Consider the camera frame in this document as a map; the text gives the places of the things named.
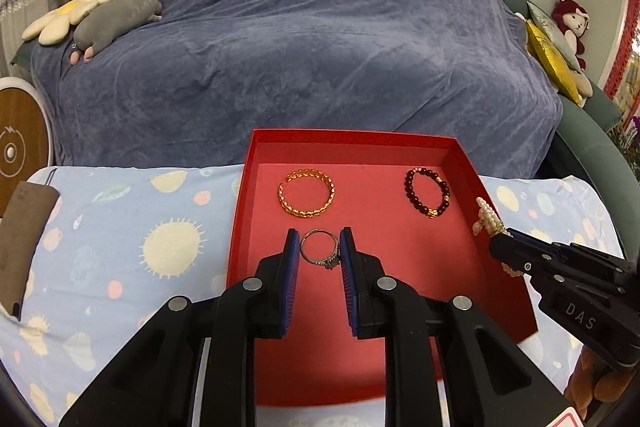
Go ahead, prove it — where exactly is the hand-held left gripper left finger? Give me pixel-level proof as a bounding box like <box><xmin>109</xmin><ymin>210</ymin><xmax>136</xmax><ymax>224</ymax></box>
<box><xmin>59</xmin><ymin>228</ymin><xmax>301</xmax><ymax>427</ymax></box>

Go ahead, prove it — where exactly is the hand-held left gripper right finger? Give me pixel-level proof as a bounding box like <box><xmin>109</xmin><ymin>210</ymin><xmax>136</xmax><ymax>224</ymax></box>
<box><xmin>339</xmin><ymin>227</ymin><xmax>583</xmax><ymax>427</ymax></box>

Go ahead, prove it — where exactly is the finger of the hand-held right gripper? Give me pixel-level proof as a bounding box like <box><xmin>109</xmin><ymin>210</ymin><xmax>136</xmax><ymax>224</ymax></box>
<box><xmin>489</xmin><ymin>234</ymin><xmax>567</xmax><ymax>289</ymax></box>
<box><xmin>509</xmin><ymin>229</ymin><xmax>640</xmax><ymax>294</ymax></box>

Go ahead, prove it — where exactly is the silver ring with stone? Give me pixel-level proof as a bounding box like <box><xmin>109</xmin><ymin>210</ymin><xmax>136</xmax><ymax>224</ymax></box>
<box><xmin>299</xmin><ymin>229</ymin><xmax>343</xmax><ymax>271</ymax></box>

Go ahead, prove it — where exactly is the pearl bead bracelet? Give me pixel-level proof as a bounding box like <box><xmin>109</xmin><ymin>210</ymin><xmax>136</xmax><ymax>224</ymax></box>
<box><xmin>471</xmin><ymin>196</ymin><xmax>523</xmax><ymax>278</ymax></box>

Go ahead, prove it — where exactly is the red cardboard box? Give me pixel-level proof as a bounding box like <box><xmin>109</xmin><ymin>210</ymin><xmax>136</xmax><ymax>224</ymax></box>
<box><xmin>226</xmin><ymin>128</ymin><xmax>539</xmax><ymax>408</ymax></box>

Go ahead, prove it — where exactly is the person's right hand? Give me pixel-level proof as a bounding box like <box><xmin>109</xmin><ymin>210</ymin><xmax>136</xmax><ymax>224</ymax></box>
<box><xmin>564</xmin><ymin>346</ymin><xmax>640</xmax><ymax>422</ymax></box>

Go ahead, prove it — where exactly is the pink white card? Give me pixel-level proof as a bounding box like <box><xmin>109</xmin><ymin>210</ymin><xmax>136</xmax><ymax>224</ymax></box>
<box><xmin>545</xmin><ymin>409</ymin><xmax>584</xmax><ymax>427</ymax></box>

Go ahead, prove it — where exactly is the green sofa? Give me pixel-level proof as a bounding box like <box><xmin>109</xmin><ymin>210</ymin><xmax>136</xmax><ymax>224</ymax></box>
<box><xmin>500</xmin><ymin>0</ymin><xmax>640</xmax><ymax>258</ymax></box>

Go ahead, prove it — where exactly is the purple flower plant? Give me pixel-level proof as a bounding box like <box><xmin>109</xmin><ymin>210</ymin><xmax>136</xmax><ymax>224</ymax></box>
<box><xmin>607</xmin><ymin>114</ymin><xmax>640</xmax><ymax>180</ymax></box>

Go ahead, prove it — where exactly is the gold cushion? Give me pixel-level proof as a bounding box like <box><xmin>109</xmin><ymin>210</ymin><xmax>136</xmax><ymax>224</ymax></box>
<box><xmin>525</xmin><ymin>19</ymin><xmax>583</xmax><ymax>108</ymax></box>

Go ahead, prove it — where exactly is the red hanging decoration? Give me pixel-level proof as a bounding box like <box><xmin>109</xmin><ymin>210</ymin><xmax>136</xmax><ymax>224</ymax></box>
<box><xmin>602</xmin><ymin>0</ymin><xmax>640</xmax><ymax>108</ymax></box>

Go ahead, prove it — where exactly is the silver cushion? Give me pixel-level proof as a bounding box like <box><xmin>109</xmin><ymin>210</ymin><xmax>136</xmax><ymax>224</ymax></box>
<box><xmin>526</xmin><ymin>1</ymin><xmax>586</xmax><ymax>72</ymax></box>

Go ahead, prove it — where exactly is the red monkey plush toy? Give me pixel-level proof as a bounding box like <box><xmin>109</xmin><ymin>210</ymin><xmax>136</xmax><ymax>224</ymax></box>
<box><xmin>551</xmin><ymin>0</ymin><xmax>591</xmax><ymax>70</ymax></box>

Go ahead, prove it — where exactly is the blue-covered sofa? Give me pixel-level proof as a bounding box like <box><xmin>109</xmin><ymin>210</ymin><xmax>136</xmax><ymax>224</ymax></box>
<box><xmin>30</xmin><ymin>0</ymin><xmax>565</xmax><ymax>168</ymax></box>

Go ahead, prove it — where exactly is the brown notebook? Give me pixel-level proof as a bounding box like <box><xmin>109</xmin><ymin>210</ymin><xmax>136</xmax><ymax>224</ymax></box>
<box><xmin>0</xmin><ymin>181</ymin><xmax>61</xmax><ymax>322</ymax></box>

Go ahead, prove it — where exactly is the round white wooden device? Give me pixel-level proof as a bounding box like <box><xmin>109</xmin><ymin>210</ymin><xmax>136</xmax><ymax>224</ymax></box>
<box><xmin>0</xmin><ymin>77</ymin><xmax>53</xmax><ymax>208</ymax></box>

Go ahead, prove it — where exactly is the grey plush toy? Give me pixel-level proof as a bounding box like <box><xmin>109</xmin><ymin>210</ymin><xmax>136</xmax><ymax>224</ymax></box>
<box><xmin>68</xmin><ymin>0</ymin><xmax>165</xmax><ymax>66</ymax></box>

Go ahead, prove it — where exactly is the flower shaped pillow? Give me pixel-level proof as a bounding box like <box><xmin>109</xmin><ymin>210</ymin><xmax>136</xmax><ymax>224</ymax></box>
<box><xmin>21</xmin><ymin>0</ymin><xmax>118</xmax><ymax>46</ymax></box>

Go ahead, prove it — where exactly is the gold chain bangle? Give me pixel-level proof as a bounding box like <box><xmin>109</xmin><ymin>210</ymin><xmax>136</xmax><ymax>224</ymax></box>
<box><xmin>278</xmin><ymin>169</ymin><xmax>335</xmax><ymax>219</ymax></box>

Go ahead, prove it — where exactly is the dark red bead bracelet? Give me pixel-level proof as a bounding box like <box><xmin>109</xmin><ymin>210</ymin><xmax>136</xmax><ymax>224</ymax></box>
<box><xmin>404</xmin><ymin>166</ymin><xmax>449</xmax><ymax>220</ymax></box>

